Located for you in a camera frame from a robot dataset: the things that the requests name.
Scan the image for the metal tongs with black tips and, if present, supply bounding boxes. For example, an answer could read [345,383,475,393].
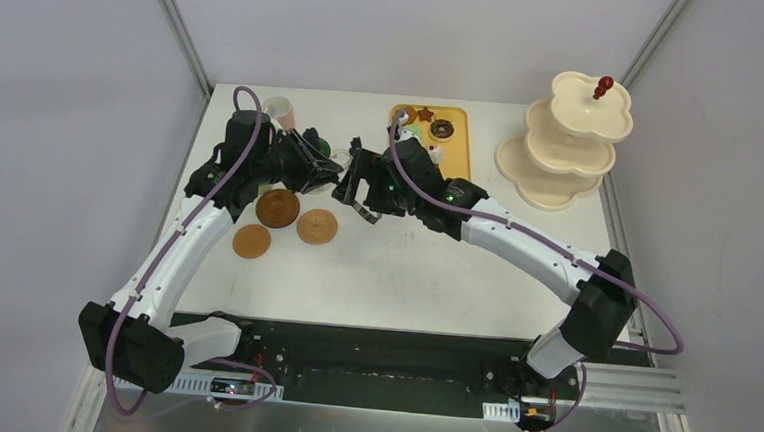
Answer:
[351,200,383,225]

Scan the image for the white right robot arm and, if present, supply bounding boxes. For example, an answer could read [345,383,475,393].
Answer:
[332,138,636,396]

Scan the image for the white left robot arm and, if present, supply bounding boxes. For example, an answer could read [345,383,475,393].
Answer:
[78,110,343,394]

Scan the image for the floral mug with green inside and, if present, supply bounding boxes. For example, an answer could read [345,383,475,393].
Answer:
[310,138,353,195]

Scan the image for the dark brown wooden coaster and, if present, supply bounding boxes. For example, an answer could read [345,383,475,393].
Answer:
[255,189,301,229]

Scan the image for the pink mug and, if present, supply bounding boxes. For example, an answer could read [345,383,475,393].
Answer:
[261,95,297,131]

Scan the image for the light woven round coaster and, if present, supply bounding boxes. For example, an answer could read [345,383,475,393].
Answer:
[296,209,338,245]

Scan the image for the white cupcake with cherry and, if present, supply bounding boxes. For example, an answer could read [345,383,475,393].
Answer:
[426,144,445,166]

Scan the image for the green frosted donut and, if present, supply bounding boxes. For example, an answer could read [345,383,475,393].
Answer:
[399,124,424,141]

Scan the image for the chocolate sprinkled donut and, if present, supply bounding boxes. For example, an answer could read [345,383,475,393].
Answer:
[429,118,455,143]

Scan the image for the star-shaped chocolate cookie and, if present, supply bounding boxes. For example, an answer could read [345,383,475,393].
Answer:
[416,106,434,123]

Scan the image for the yellow plastic tray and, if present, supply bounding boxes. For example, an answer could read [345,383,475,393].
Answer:
[388,103,472,202]

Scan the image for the orange round coaster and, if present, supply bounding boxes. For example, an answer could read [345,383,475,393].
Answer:
[232,224,271,259]

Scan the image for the cream three-tier cake stand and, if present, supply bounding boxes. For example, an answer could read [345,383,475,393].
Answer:
[494,71,634,212]

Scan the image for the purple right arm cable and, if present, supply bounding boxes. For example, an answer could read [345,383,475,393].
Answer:
[376,109,699,358]

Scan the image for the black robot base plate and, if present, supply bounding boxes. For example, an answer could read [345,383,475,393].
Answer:
[164,312,615,427]

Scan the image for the left aluminium frame post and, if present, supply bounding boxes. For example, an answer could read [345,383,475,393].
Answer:
[157,0,214,101]

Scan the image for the aluminium frame post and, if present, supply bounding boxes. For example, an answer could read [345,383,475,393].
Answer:
[157,0,214,101]
[620,0,695,90]

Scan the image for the right white slotted cable duct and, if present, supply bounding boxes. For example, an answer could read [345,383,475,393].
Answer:
[481,400,521,424]

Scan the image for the right aluminium frame post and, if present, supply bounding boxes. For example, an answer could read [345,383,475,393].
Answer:
[620,0,695,90]

